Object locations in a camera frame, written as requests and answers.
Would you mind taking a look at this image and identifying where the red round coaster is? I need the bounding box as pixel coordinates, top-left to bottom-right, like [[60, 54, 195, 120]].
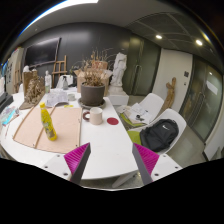
[[107, 117, 119, 125]]

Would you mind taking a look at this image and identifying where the white chair with papers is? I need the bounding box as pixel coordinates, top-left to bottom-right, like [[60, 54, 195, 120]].
[[117, 92, 165, 129]]

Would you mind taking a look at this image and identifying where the white chair with backpack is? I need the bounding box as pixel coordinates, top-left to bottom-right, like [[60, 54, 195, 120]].
[[136, 109, 186, 154]]

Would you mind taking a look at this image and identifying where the brown carved wooden sculpture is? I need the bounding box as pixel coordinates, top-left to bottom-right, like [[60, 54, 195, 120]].
[[19, 71, 45, 110]]

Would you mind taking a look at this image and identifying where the small white bottle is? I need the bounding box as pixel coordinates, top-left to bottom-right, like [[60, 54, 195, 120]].
[[45, 70, 52, 93]]

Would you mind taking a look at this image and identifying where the open white booklet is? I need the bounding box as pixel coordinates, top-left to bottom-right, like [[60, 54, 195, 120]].
[[46, 91, 68, 107]]

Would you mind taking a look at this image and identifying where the white plaster statue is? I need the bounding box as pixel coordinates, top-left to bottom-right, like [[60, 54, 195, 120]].
[[110, 53, 127, 87]]

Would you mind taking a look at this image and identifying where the cardboard box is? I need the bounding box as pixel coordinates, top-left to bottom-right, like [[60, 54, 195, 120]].
[[74, 60, 112, 95]]

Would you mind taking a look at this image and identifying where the green seat cushion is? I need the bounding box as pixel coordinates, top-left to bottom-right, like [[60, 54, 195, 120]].
[[128, 131, 141, 144]]

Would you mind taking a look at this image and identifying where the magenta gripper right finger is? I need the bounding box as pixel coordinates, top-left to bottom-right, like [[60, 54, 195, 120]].
[[132, 143, 159, 185]]

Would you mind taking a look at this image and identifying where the black backpack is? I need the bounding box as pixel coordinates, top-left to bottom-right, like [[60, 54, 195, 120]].
[[140, 119, 179, 152]]

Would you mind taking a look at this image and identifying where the wooden figure sculpture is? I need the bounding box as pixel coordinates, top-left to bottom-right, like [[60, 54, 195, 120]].
[[162, 77, 176, 111]]

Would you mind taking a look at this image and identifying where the plastic wrapped packet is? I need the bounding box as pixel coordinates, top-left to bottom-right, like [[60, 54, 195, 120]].
[[0, 106, 19, 126]]

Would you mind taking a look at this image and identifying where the yellow plastic bottle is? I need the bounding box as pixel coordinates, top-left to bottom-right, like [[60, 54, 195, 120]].
[[40, 102, 57, 141]]

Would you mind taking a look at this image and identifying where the stack of papers on chair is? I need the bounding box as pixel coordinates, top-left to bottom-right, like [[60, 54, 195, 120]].
[[116, 103, 152, 126]]

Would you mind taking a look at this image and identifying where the dark grey plant pot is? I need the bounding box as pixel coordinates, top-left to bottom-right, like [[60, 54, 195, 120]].
[[81, 83, 105, 106]]

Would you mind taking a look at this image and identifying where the white ceramic mug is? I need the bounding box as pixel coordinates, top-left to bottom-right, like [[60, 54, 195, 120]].
[[83, 107, 103, 125]]

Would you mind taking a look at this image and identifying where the dark wall screen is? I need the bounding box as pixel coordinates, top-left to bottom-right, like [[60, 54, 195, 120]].
[[24, 37, 60, 67]]

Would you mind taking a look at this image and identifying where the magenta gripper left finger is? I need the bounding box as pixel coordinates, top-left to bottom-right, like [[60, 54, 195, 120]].
[[64, 143, 91, 184]]

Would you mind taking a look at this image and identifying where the tan wooden board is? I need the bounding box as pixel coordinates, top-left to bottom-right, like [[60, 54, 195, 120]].
[[13, 107, 82, 153]]

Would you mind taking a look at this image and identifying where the dried brown plant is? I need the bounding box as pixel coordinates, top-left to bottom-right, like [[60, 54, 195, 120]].
[[70, 49, 112, 86]]

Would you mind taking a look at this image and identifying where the wooden easel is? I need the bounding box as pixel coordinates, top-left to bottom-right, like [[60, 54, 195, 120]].
[[52, 56, 67, 86]]

